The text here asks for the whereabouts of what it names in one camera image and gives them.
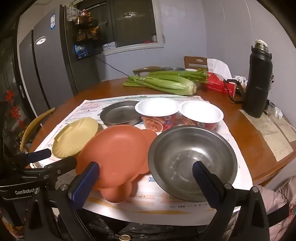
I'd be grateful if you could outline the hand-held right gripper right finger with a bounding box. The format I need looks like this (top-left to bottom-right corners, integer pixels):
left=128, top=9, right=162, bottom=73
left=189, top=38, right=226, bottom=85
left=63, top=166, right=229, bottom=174
left=192, top=161, right=270, bottom=241

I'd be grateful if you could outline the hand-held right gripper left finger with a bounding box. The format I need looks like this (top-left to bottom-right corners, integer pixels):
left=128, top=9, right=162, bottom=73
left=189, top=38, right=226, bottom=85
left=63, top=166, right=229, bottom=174
left=24, top=161, right=100, bottom=241

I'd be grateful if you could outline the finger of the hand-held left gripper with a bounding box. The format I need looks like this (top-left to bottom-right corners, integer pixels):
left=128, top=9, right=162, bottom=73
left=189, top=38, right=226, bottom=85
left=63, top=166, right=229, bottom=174
left=22, top=157, right=77, bottom=186
left=18, top=148, right=52, bottom=164

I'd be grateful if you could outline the yellow shell-shaped plate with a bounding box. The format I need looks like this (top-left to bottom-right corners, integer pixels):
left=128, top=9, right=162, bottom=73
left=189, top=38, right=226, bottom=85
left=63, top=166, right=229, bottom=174
left=52, top=117, right=99, bottom=159

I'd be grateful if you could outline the orange bear-shaped plate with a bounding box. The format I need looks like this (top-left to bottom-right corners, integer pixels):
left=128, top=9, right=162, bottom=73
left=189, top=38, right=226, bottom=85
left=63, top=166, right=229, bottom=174
left=75, top=125, right=158, bottom=203

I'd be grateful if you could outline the white red noodle bowl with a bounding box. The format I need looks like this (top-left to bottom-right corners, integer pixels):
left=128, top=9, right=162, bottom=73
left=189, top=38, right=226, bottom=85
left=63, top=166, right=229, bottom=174
left=179, top=100, right=224, bottom=131
left=135, top=98, right=179, bottom=132

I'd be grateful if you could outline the shallow metal plate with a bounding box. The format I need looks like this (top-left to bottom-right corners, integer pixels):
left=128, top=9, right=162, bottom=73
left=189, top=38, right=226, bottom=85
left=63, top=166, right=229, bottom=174
left=100, top=100, right=142, bottom=127

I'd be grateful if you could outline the wooden armchair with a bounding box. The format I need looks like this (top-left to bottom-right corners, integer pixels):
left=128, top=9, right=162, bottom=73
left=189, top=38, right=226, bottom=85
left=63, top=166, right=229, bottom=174
left=20, top=108, right=56, bottom=151

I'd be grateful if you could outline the red floral cloth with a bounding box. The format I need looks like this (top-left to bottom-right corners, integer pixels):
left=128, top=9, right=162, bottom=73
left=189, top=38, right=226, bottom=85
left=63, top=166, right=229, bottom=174
left=0, top=205, right=26, bottom=241

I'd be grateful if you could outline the red paper decoration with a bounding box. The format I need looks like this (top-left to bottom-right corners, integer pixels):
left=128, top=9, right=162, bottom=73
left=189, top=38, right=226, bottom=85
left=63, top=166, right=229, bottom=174
left=5, top=89, right=25, bottom=130

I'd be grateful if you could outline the printed newspaper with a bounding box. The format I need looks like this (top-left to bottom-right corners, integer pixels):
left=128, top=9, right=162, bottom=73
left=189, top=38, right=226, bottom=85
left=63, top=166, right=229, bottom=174
left=30, top=94, right=253, bottom=215

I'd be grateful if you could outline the pink quilted clothing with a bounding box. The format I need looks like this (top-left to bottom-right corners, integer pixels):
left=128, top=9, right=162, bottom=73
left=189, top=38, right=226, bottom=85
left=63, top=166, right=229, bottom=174
left=254, top=178, right=296, bottom=241

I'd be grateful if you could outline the beige paper sheet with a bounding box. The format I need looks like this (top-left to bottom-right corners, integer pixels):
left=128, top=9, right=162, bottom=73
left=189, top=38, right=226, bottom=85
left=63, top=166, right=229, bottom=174
left=239, top=109, right=294, bottom=161

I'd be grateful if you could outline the grey refrigerator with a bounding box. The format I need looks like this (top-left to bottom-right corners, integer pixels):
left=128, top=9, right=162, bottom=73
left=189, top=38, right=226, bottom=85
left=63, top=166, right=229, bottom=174
left=17, top=5, right=79, bottom=116

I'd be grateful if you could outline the red tissue box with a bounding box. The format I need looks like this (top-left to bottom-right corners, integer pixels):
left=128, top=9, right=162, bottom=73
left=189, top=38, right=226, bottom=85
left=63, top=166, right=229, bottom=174
left=201, top=72, right=238, bottom=96

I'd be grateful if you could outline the large celery bunch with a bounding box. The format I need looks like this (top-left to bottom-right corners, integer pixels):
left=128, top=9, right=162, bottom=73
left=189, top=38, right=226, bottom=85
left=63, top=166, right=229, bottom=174
left=122, top=75, right=197, bottom=96

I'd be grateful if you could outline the crumpled white wrapper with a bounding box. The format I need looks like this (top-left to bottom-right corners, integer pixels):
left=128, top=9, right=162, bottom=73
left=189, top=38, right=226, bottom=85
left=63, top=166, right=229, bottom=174
left=232, top=75, right=249, bottom=87

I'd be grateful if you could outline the leafy celery bunch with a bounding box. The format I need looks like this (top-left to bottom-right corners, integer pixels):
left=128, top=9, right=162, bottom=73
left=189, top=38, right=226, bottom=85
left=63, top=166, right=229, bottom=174
left=148, top=69, right=209, bottom=84

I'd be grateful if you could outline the black thermos flask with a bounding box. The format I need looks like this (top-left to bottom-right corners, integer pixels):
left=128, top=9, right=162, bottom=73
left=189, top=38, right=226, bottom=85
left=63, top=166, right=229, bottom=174
left=242, top=39, right=273, bottom=118

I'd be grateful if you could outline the blue box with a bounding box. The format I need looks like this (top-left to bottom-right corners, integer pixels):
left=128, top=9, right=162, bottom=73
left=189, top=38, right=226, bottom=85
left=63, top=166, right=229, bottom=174
left=74, top=44, right=89, bottom=58

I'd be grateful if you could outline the wooden chair with cutout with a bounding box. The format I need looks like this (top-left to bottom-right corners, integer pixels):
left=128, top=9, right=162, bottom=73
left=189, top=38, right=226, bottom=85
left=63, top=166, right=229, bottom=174
left=184, top=56, right=208, bottom=72

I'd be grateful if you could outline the black fridge side rack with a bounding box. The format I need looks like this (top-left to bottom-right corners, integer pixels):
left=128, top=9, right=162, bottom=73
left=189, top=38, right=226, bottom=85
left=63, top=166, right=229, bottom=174
left=67, top=9, right=102, bottom=61

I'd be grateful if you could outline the curved back wooden chair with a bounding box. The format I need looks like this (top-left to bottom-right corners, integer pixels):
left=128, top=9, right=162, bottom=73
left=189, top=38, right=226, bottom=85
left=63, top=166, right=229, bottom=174
left=133, top=66, right=162, bottom=77

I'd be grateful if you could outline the yellow snack packet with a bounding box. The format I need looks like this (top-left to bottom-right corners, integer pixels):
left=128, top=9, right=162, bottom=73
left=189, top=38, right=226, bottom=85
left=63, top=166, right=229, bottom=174
left=87, top=27, right=100, bottom=39

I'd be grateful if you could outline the white framed window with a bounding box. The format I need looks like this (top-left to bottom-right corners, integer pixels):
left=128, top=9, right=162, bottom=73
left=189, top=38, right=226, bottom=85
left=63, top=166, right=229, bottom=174
left=102, top=0, right=166, bottom=55

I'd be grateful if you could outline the black flask strap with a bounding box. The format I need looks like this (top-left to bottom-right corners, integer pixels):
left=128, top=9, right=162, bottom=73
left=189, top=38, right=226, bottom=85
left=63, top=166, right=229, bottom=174
left=225, top=79, right=247, bottom=102

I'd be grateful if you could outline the black wall cable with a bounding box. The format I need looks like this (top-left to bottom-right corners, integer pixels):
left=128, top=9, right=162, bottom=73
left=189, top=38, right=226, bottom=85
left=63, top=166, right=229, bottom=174
left=95, top=56, right=130, bottom=77

